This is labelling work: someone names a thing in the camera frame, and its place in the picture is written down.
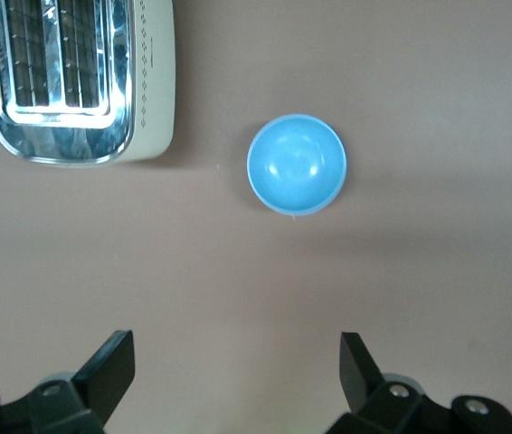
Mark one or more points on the beige chrome two-slot toaster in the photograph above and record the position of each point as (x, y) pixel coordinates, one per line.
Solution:
(152, 90)

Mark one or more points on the blue bowl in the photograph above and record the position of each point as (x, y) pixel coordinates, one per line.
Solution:
(296, 165)

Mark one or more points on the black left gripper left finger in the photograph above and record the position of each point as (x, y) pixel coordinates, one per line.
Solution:
(102, 375)

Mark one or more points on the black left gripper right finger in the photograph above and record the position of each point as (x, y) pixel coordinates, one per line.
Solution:
(362, 384)

